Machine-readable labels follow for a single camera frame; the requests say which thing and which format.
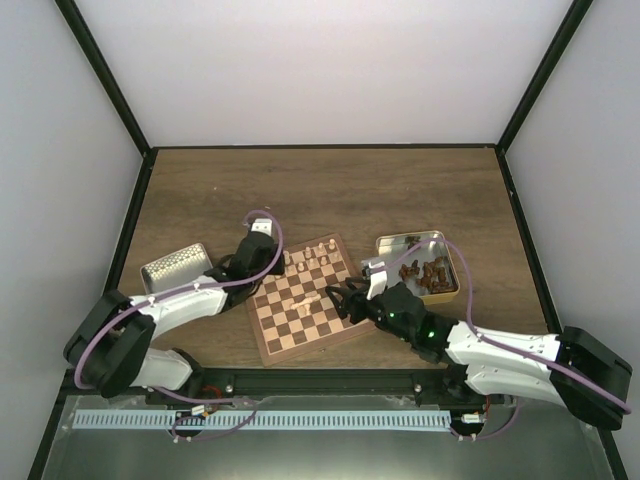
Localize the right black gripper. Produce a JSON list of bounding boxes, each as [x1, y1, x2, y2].
[[326, 278, 414, 343]]

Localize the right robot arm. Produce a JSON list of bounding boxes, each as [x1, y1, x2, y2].
[[325, 278, 633, 431]]

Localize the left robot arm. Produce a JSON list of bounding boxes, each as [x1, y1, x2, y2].
[[63, 230, 284, 404]]

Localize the wooden chess board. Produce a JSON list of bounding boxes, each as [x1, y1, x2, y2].
[[247, 233, 375, 367]]

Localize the pile of dark chess pieces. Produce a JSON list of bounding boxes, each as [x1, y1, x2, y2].
[[398, 241, 456, 296]]

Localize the right metal tray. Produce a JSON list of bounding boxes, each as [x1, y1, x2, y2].
[[376, 230, 460, 305]]

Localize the metal tray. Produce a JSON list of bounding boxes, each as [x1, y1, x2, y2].
[[140, 243, 212, 294], [376, 230, 460, 305]]

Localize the left metal tray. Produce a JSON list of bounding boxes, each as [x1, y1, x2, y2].
[[140, 243, 212, 294]]

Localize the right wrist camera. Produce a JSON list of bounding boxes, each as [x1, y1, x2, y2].
[[361, 257, 388, 300]]

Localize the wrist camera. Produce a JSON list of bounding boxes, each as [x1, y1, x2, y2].
[[249, 218, 273, 236], [361, 257, 388, 300]]

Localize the black front rail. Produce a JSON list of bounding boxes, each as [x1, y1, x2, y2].
[[64, 367, 591, 406]]

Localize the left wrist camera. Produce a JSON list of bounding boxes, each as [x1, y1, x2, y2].
[[249, 218, 273, 236]]

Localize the light blue cable duct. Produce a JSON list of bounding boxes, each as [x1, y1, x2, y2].
[[72, 410, 451, 432]]

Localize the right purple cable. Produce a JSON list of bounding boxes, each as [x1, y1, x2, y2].
[[377, 238, 632, 441]]

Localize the black frame posts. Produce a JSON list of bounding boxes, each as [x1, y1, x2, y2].
[[53, 0, 629, 480]]

